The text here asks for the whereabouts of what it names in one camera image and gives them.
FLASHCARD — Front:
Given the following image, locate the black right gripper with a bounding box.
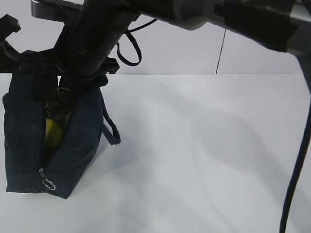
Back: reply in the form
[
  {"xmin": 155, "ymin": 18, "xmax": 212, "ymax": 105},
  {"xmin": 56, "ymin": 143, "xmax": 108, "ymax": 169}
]
[{"xmin": 21, "ymin": 0, "xmax": 143, "ymax": 83}]

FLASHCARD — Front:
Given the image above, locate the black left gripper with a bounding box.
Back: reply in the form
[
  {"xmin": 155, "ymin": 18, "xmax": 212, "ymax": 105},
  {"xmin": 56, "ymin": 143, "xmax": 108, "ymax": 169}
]
[{"xmin": 0, "ymin": 14, "xmax": 21, "ymax": 74}]

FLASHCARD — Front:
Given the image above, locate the yellow lemon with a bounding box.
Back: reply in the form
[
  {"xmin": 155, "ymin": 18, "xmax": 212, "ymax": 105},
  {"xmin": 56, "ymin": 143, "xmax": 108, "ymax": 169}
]
[{"xmin": 45, "ymin": 118, "xmax": 63, "ymax": 150}]

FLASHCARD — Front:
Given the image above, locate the dark navy fabric bag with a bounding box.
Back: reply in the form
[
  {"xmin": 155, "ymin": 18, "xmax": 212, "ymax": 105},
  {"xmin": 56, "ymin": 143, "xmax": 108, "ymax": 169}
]
[{"xmin": 2, "ymin": 68, "xmax": 121, "ymax": 199}]

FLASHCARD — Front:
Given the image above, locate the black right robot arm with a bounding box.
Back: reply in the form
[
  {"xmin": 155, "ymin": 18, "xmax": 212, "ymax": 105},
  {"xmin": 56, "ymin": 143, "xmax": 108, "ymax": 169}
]
[{"xmin": 21, "ymin": 0, "xmax": 311, "ymax": 83}]

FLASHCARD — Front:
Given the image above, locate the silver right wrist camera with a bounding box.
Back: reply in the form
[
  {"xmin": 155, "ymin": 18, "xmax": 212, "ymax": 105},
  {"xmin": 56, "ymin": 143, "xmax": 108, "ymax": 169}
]
[{"xmin": 31, "ymin": 0, "xmax": 82, "ymax": 23}]

